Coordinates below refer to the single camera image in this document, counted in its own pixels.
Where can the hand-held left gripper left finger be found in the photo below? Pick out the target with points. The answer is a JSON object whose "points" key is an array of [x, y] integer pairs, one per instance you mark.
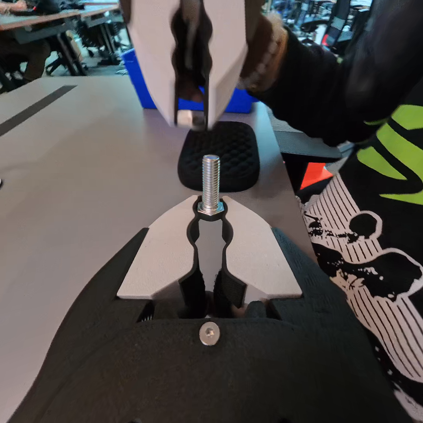
{"points": [[158, 257]]}

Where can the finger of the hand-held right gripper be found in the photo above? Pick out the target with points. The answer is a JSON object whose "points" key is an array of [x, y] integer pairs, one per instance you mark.
{"points": [[228, 49], [152, 49]]}

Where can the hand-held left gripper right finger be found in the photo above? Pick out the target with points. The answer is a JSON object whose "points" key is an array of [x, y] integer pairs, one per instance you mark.
{"points": [[261, 261]]}

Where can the steel hex nut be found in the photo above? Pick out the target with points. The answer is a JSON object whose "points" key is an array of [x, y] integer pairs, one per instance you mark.
{"points": [[199, 121]]}

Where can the long steel hex bolt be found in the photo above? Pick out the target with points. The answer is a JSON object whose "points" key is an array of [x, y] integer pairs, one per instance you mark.
{"points": [[210, 181]]}

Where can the person's right forearm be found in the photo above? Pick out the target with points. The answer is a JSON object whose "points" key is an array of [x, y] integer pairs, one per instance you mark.
{"points": [[330, 82]]}

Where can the person's right hand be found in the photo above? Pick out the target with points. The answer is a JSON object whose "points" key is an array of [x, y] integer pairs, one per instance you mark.
{"points": [[261, 49]]}

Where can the blue plastic bin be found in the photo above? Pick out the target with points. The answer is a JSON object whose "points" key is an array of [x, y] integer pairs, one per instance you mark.
{"points": [[138, 79]]}

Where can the orange red object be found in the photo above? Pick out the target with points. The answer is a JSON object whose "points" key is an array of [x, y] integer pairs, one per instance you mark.
{"points": [[315, 175]]}

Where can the black wrist rest pad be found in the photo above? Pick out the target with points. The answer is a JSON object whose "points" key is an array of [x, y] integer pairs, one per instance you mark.
{"points": [[231, 152]]}

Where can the wooden desk with black legs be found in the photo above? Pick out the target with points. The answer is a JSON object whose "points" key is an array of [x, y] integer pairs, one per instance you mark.
{"points": [[49, 18]]}

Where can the group of office chairs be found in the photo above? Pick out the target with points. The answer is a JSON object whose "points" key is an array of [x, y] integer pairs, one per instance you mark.
{"points": [[333, 23]]}

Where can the person's printed black shirt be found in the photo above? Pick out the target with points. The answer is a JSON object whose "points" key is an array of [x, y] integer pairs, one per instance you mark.
{"points": [[370, 248]]}

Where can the grey mesh office chair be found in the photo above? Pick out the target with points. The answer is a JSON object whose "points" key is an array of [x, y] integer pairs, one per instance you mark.
{"points": [[307, 145]]}

